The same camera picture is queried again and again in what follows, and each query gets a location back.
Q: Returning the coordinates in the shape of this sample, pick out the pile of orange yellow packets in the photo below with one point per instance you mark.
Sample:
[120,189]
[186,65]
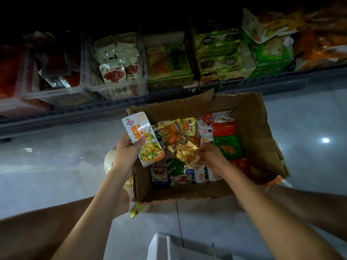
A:
[320,46]

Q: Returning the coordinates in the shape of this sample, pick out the clear plastic tray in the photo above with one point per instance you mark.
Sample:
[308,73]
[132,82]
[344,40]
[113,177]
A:
[65,99]
[21,108]
[119,93]

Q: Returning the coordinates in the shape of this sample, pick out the pile of red snack packets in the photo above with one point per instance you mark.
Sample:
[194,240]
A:
[11,73]

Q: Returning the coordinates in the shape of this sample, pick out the large white yellow snack packet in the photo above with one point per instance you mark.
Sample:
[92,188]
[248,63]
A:
[143,138]

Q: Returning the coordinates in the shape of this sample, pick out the person's left forearm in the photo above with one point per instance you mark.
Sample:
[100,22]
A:
[92,219]

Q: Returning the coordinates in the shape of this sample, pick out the person's left shoe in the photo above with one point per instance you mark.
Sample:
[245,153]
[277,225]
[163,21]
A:
[108,159]

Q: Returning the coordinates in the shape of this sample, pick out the person's left leg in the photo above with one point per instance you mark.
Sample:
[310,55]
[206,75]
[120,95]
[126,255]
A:
[38,230]

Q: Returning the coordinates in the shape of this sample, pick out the green orange display carton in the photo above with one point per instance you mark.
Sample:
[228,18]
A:
[168,62]

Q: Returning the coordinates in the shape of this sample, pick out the person's right shoe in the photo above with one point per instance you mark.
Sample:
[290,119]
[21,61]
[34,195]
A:
[276,182]

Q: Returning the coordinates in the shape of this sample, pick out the person's left hand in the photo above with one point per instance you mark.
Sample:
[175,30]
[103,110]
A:
[127,157]

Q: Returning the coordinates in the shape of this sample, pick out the person's right hand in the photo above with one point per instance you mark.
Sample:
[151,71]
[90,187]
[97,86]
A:
[212,158]

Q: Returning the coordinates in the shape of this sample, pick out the brown cardboard box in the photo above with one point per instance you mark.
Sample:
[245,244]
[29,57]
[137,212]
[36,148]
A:
[260,132]

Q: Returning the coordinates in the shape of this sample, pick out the person's leg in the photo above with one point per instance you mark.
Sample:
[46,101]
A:
[314,208]
[38,230]

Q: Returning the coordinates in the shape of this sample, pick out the green snack packets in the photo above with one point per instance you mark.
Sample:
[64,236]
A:
[271,54]

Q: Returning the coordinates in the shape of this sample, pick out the person's right leg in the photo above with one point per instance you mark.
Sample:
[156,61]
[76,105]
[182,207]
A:
[314,208]

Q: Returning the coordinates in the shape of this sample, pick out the grey metal store shelf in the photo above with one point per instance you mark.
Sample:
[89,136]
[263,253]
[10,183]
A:
[54,117]

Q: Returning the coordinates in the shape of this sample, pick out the person's shoe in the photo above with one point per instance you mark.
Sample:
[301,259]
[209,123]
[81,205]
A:
[108,159]
[276,182]

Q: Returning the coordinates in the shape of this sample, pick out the white plastic stool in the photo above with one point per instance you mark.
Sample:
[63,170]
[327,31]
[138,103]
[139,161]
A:
[162,249]

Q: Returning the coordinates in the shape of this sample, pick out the person's right forearm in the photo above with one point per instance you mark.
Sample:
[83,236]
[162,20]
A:
[276,216]

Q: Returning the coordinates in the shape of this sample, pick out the gold snack packet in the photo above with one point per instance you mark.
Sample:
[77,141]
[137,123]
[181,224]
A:
[187,151]

